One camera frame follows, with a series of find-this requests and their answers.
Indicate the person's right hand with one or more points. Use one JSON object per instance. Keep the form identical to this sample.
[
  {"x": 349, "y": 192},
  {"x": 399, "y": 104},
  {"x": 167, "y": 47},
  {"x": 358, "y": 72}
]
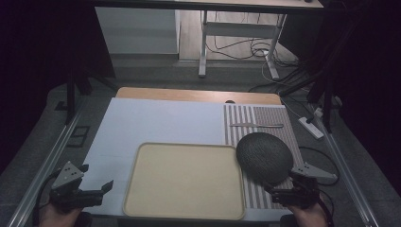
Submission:
[{"x": 307, "y": 217}]

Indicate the white-legged desk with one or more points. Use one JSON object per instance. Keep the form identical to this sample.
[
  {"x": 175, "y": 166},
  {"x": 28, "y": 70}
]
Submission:
[{"x": 239, "y": 30}]

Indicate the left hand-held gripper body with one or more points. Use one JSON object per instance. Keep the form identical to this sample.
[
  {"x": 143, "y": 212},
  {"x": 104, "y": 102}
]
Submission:
[{"x": 67, "y": 179}]

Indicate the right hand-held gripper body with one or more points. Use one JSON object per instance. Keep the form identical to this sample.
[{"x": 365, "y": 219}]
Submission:
[{"x": 299, "y": 194}]

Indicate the wooden table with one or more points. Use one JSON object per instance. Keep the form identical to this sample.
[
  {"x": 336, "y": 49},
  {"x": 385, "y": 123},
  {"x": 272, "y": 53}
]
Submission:
[{"x": 189, "y": 94}]

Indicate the striped rectangular placemat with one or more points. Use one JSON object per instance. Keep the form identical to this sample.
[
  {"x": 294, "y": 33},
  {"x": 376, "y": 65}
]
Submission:
[{"x": 271, "y": 115}]

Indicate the dark grey round bowl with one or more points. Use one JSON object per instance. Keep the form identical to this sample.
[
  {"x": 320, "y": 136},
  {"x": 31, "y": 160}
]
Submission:
[{"x": 264, "y": 157}]

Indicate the metal floor rail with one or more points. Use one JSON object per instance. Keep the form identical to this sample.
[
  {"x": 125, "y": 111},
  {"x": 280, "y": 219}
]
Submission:
[
  {"x": 345, "y": 176},
  {"x": 44, "y": 167}
]

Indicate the white cabinet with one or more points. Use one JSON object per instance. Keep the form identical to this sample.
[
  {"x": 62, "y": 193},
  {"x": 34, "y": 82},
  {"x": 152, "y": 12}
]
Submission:
[{"x": 138, "y": 30}]

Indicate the silver table knife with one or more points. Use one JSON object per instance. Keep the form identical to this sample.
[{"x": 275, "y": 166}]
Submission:
[{"x": 255, "y": 125}]

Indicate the white board sheet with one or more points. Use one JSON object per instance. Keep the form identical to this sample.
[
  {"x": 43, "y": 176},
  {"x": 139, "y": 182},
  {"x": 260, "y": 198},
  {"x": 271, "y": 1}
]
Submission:
[{"x": 157, "y": 121}]

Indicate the person's left hand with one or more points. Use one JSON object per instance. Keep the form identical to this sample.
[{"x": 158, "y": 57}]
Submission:
[{"x": 58, "y": 217}]

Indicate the beige rectangular tray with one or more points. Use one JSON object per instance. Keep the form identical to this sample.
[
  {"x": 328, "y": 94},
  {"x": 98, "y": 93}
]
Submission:
[{"x": 184, "y": 181}]

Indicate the white power strip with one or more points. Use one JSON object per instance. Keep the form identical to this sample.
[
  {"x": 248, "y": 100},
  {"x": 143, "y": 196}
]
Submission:
[{"x": 310, "y": 127}]

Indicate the black stand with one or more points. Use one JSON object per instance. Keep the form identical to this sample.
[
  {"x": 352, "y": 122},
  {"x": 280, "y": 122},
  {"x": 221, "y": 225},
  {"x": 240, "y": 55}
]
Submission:
[
  {"x": 327, "y": 94},
  {"x": 71, "y": 94}
]

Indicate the black floor plate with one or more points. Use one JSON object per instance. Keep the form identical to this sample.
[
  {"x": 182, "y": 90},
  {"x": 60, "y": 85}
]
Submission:
[{"x": 78, "y": 136}]

